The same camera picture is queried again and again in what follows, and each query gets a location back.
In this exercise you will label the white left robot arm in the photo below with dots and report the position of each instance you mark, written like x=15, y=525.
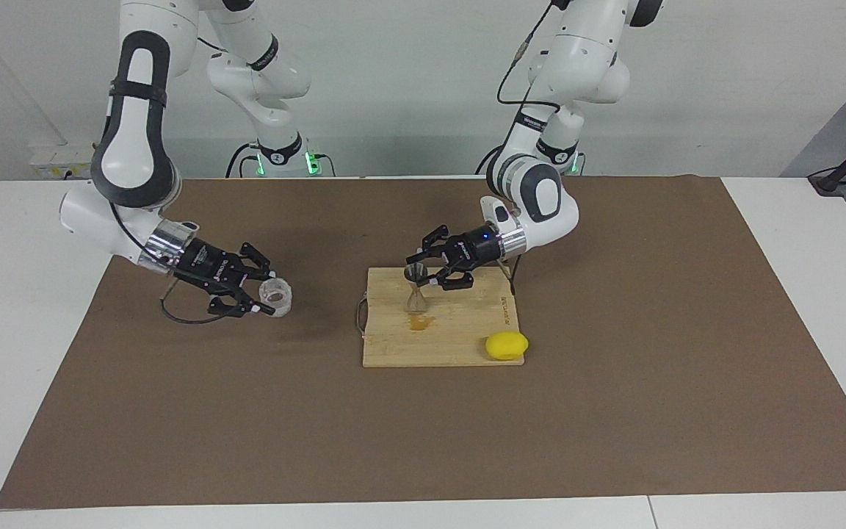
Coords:
x=577, y=66

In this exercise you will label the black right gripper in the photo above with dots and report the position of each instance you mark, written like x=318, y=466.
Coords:
x=210, y=266

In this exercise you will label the yellow lemon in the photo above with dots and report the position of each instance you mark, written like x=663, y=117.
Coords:
x=507, y=346

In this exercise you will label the steel double jigger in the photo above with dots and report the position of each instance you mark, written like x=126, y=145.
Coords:
x=418, y=301

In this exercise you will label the small clear glass cup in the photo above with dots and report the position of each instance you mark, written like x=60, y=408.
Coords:
x=281, y=299

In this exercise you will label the white wall power strip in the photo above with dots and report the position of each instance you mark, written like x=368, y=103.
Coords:
x=52, y=158

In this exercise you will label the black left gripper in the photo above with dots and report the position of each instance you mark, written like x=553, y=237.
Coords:
x=478, y=248

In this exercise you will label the wooden cutting board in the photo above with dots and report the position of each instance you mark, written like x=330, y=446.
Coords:
x=467, y=316

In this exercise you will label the brown table mat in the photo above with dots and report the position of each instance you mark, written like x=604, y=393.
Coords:
x=247, y=426

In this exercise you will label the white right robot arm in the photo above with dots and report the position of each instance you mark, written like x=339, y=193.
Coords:
x=133, y=147

